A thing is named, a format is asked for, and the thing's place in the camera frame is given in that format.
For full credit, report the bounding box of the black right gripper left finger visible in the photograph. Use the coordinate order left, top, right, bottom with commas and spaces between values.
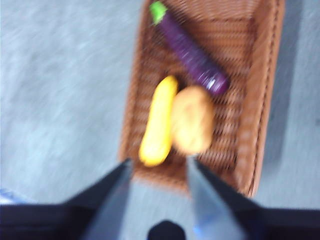
0, 158, 133, 240

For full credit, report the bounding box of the brown wicker basket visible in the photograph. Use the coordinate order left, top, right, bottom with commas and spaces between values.
117, 0, 287, 198

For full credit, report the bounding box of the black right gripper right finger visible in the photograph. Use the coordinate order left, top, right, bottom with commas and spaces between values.
188, 154, 320, 240

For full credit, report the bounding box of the purple eggplant with green stem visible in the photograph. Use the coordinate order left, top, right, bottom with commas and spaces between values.
149, 1, 230, 96

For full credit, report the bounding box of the brown potato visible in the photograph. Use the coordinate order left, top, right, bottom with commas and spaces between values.
171, 86, 216, 155

